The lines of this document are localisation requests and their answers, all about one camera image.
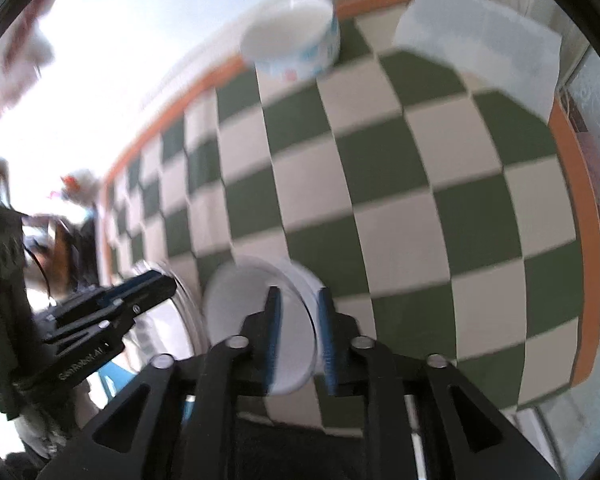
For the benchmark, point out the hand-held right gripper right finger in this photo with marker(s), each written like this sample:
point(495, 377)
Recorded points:
point(327, 332)

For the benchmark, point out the plain white bowl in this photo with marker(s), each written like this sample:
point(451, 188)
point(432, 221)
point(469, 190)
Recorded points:
point(240, 305)

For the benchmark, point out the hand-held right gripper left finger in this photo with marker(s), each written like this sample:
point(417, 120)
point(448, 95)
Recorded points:
point(272, 315)

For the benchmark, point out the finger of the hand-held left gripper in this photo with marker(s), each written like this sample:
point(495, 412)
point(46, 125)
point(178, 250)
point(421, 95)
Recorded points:
point(105, 327)
point(147, 287)

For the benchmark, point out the green white checkered tablecloth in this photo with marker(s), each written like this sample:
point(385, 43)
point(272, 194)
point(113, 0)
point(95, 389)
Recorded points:
point(380, 185)

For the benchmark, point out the white plate with faint pattern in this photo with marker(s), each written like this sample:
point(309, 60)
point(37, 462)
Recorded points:
point(180, 325)

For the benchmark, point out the white folded cloth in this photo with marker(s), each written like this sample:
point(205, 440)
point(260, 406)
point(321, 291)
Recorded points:
point(480, 45)

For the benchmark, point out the white bowl with blue pattern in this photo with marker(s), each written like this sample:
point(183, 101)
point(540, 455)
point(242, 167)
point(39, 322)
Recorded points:
point(290, 30)

